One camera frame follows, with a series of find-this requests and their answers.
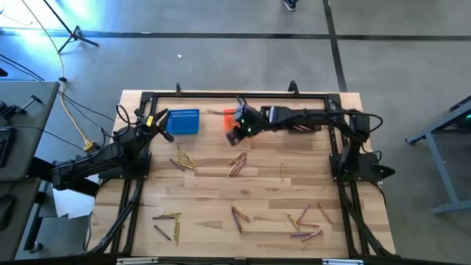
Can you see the person's shoe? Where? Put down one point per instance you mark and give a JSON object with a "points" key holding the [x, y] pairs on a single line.
{"points": [[290, 4]]}

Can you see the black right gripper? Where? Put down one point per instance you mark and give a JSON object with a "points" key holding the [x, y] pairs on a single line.
{"points": [[252, 119]]}

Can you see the dark side desk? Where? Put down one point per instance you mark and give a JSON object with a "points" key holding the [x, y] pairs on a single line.
{"points": [[14, 221]]}

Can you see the orange plastic basket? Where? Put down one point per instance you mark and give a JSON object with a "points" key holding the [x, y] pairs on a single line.
{"points": [[230, 119]]}

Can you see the black keyboard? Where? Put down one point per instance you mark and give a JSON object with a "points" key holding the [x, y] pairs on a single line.
{"points": [[5, 147]]}

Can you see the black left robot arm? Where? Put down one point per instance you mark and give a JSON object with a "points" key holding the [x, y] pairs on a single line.
{"points": [[92, 162]]}

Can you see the white paper sheet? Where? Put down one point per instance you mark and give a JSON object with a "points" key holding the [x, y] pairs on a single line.
{"points": [[71, 202]]}

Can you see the grey metal stand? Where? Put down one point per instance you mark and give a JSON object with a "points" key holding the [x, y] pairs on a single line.
{"points": [[439, 165]]}

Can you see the black aluminium table frame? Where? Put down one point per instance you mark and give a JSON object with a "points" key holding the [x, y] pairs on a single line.
{"points": [[221, 95]]}

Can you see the black table clamp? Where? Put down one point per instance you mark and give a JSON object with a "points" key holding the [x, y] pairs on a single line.
{"points": [[178, 88], [293, 87]]}

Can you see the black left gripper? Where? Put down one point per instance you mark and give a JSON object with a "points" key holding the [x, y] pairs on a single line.
{"points": [[147, 129]]}

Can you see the black computer mouse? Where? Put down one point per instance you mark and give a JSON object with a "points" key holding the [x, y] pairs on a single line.
{"points": [[5, 211]]}

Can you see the purple crayon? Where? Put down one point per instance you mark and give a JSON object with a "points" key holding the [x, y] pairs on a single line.
{"points": [[177, 164], [163, 218], [236, 221], [162, 232], [300, 234]]}

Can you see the black plastic basket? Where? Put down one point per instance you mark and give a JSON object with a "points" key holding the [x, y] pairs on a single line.
{"points": [[305, 128]]}

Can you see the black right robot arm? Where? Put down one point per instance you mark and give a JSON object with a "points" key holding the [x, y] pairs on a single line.
{"points": [[312, 116]]}

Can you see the black desk clamp tool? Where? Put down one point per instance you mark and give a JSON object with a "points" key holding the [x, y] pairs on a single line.
{"points": [[14, 108]]}

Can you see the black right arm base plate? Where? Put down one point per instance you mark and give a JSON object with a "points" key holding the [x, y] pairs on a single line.
{"points": [[371, 173]]}

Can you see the black floor beam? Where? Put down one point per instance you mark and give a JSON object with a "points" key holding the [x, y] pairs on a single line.
{"points": [[62, 176]]}

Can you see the silver metal bracket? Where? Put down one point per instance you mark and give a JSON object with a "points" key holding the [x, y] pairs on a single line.
{"points": [[137, 261], [342, 261]]}

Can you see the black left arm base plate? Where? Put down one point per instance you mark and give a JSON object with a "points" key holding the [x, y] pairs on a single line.
{"points": [[143, 171]]}

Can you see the black tripod stand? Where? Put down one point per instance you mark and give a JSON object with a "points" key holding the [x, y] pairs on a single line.
{"points": [[76, 35]]}

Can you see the blue plastic basket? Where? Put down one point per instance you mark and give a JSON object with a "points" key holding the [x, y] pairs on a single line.
{"points": [[183, 121]]}

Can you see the black rig rail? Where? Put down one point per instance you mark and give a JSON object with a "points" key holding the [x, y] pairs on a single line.
{"points": [[73, 262]]}

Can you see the grey side desk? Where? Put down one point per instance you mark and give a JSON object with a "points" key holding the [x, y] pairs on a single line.
{"points": [[22, 129]]}

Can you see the black power plug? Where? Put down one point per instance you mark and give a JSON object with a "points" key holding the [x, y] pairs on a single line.
{"points": [[386, 171]]}

